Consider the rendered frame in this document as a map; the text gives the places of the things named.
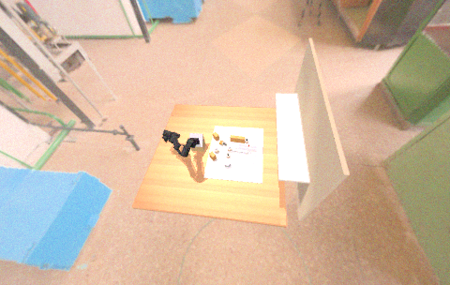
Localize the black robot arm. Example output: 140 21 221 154
162 129 200 158

